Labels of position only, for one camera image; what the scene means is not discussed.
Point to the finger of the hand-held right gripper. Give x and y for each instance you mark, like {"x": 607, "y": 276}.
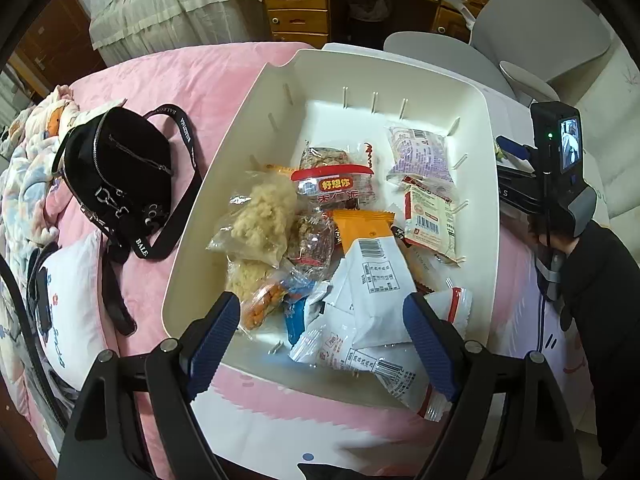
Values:
{"x": 510, "y": 148}

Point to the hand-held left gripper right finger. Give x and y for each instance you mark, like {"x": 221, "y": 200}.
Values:
{"x": 432, "y": 350}

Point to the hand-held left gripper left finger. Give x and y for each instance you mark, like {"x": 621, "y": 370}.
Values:
{"x": 212, "y": 345}

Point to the white printed snack packet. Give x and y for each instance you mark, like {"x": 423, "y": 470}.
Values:
{"x": 452, "y": 305}
{"x": 360, "y": 355}
{"x": 372, "y": 280}

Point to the orange snack ball packet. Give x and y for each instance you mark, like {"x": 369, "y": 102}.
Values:
{"x": 262, "y": 302}

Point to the yellow snack clear packet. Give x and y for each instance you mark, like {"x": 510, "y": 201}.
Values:
{"x": 245, "y": 280}

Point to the purple white snack packet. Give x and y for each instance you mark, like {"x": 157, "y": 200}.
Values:
{"x": 420, "y": 155}

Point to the blue snack packet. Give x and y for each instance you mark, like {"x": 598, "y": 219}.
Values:
{"x": 300, "y": 312}

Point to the red bordered snack packet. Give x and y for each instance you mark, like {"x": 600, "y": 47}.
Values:
{"x": 430, "y": 220}

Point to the pale fluffy snack clear packet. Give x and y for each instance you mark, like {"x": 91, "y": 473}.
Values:
{"x": 260, "y": 220}

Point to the brown nut snack packet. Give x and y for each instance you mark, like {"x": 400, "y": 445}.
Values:
{"x": 310, "y": 242}

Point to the red label clear snack packet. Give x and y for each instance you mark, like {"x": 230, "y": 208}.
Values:
{"x": 332, "y": 183}

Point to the white plastic storage bin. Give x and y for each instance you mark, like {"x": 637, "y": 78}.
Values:
{"x": 320, "y": 80}

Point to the black shoulder bag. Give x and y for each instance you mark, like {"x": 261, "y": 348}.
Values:
{"x": 117, "y": 170}

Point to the person's right forearm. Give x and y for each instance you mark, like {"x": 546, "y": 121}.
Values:
{"x": 600, "y": 335}

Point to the cartoon printed mat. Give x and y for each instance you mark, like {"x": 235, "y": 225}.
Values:
{"x": 310, "y": 410}

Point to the grey office chair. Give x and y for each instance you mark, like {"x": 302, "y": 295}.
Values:
{"x": 540, "y": 35}

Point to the white printed pillow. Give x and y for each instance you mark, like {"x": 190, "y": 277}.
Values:
{"x": 75, "y": 310}

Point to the black waste bin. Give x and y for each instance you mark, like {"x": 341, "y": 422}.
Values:
{"x": 367, "y": 5}

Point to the printed blanket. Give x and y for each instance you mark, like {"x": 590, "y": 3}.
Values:
{"x": 30, "y": 170}

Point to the pink bed sheet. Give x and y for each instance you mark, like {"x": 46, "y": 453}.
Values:
{"x": 215, "y": 75}

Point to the white lace furniture cover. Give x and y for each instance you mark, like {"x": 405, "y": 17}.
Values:
{"x": 175, "y": 10}

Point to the wooden door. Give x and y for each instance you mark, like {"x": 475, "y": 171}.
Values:
{"x": 50, "y": 40}

